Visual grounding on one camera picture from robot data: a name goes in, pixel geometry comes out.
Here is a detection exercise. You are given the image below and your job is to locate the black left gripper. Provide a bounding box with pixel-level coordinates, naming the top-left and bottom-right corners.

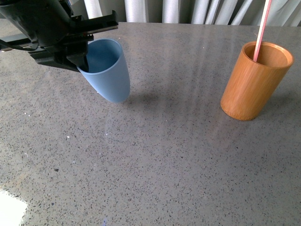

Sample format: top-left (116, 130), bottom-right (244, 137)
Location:
top-left (0, 0), bottom-right (118, 72)

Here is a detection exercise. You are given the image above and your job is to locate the blue plastic cup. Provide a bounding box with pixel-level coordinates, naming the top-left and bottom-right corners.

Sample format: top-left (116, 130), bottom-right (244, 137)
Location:
top-left (78, 39), bottom-right (130, 103)

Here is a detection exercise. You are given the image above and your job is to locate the orange bamboo chopstick holder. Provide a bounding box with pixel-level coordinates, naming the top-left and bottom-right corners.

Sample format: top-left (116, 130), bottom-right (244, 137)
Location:
top-left (220, 41), bottom-right (294, 121)

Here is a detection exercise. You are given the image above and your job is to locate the grey pleated curtain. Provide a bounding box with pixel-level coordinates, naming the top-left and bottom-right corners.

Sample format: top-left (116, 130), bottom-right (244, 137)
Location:
top-left (0, 0), bottom-right (301, 27)

